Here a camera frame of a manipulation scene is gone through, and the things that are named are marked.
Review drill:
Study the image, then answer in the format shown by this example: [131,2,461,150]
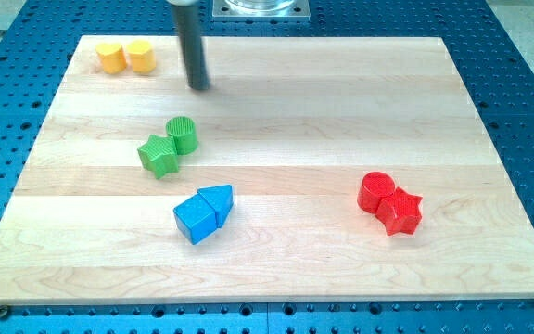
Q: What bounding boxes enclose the yellow hexagon block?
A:
[127,40,156,74]

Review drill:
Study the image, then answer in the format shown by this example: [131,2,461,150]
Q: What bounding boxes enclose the yellow cylinder block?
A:
[95,43,127,74]

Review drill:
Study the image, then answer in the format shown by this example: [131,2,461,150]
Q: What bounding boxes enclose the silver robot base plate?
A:
[211,0,311,21]

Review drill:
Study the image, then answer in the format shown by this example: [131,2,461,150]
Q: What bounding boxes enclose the green star block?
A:
[137,135,179,179]

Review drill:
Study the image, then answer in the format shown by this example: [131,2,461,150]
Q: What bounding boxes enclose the green cylinder block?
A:
[166,116,198,155]

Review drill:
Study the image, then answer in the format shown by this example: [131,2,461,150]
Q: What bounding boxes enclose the blue cube block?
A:
[173,194,218,245]

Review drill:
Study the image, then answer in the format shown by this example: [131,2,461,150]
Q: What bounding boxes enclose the light wooden board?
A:
[0,36,534,305]

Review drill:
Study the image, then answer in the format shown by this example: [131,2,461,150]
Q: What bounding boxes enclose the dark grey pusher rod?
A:
[168,0,210,91]

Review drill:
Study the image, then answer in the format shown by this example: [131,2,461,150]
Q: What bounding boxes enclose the red star block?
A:
[375,187,423,236]

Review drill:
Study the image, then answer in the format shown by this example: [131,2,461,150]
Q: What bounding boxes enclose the blue perforated table plate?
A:
[0,1,534,333]

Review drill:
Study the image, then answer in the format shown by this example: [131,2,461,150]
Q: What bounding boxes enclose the blue triangle block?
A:
[197,185,234,228]

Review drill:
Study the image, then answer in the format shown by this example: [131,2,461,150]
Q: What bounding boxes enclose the red cylinder block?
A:
[357,172,396,213]

